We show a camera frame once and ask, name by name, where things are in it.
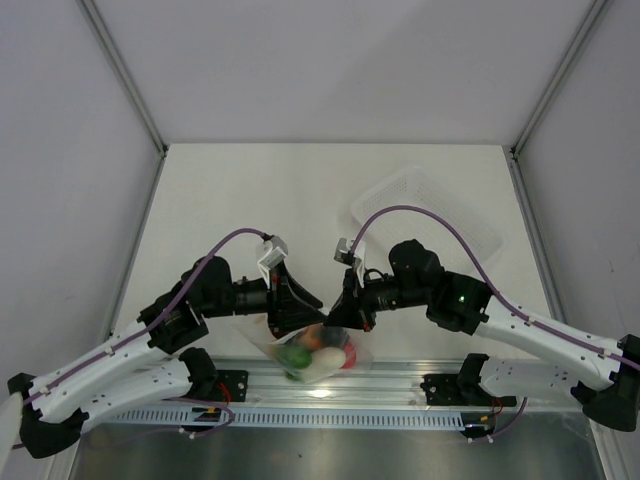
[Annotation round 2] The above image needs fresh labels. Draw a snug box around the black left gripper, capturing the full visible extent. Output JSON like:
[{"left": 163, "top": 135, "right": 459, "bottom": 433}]
[{"left": 201, "top": 260, "right": 327, "bottom": 333}]

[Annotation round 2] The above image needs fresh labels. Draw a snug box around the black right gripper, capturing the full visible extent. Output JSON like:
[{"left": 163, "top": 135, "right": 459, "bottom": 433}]
[{"left": 324, "top": 265, "right": 430, "bottom": 333}]

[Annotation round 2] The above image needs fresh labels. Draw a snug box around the dark purple fruit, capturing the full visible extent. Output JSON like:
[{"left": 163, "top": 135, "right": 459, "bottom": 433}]
[{"left": 320, "top": 326, "right": 349, "bottom": 349}]

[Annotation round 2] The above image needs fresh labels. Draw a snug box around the red tomato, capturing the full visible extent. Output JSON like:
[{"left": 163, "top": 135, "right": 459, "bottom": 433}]
[{"left": 342, "top": 340, "right": 357, "bottom": 370}]

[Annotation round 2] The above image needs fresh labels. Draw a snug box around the clear zip top bag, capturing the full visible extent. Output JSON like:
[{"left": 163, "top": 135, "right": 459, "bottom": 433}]
[{"left": 235, "top": 316, "right": 373, "bottom": 384}]

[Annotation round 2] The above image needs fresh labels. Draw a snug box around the green lime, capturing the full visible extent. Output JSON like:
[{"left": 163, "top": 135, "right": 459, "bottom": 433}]
[{"left": 276, "top": 345, "right": 313, "bottom": 370}]

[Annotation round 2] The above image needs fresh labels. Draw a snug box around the white radish with leaves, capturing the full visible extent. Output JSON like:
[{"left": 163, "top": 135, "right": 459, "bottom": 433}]
[{"left": 311, "top": 347, "right": 346, "bottom": 372}]

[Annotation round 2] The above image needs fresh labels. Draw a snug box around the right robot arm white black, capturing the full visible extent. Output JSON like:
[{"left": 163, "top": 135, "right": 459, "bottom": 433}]
[{"left": 325, "top": 239, "right": 639, "bottom": 432}]

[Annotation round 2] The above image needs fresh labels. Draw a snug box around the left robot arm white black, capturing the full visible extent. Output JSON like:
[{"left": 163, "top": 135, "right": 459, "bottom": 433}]
[{"left": 7, "top": 256, "right": 325, "bottom": 459}]

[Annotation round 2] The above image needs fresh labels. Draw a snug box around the white plastic basket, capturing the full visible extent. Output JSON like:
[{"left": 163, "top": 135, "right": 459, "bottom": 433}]
[{"left": 350, "top": 166, "right": 505, "bottom": 273}]

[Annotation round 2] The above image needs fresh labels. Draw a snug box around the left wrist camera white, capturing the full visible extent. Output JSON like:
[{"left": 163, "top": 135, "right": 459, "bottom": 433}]
[{"left": 256, "top": 235, "right": 288, "bottom": 287}]

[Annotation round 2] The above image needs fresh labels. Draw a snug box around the aluminium mounting rail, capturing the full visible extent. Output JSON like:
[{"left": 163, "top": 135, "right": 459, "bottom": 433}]
[{"left": 64, "top": 355, "right": 612, "bottom": 414}]

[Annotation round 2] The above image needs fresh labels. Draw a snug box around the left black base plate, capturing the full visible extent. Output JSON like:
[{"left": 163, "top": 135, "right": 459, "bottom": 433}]
[{"left": 209, "top": 369, "right": 249, "bottom": 403}]

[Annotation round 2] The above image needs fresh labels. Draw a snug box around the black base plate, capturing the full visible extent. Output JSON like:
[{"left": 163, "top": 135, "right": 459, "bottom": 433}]
[
  {"left": 209, "top": 369, "right": 249, "bottom": 403},
  {"left": 420, "top": 374, "right": 517, "bottom": 407}
]

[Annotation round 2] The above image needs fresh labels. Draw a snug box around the white slotted cable duct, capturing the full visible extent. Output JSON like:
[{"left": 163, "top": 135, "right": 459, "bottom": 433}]
[{"left": 111, "top": 405, "right": 465, "bottom": 431}]

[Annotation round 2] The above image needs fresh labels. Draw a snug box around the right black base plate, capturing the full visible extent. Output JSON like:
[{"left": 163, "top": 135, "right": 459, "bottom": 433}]
[{"left": 420, "top": 374, "right": 517, "bottom": 407}]

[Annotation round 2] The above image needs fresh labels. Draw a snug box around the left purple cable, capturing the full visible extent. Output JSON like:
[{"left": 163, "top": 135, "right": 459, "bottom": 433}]
[{"left": 12, "top": 228, "right": 274, "bottom": 449}]

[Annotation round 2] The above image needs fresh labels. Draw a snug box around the purple cable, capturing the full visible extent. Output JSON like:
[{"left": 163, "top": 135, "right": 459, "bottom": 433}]
[
  {"left": 12, "top": 228, "right": 274, "bottom": 449},
  {"left": 348, "top": 204, "right": 640, "bottom": 361}
]

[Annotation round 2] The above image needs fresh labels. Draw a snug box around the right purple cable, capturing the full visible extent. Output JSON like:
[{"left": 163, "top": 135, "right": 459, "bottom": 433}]
[{"left": 348, "top": 204, "right": 640, "bottom": 361}]

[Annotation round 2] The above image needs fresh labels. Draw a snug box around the left aluminium frame post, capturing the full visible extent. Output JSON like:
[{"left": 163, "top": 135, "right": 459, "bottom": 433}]
[{"left": 76, "top": 0, "right": 168, "bottom": 157}]

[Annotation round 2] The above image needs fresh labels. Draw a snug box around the aluminium frame post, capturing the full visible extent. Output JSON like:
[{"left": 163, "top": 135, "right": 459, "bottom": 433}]
[
  {"left": 76, "top": 0, "right": 168, "bottom": 157},
  {"left": 510, "top": 0, "right": 614, "bottom": 160}
]

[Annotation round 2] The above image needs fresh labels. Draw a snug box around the right aluminium frame post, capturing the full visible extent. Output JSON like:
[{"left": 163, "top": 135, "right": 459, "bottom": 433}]
[{"left": 510, "top": 0, "right": 614, "bottom": 160}]

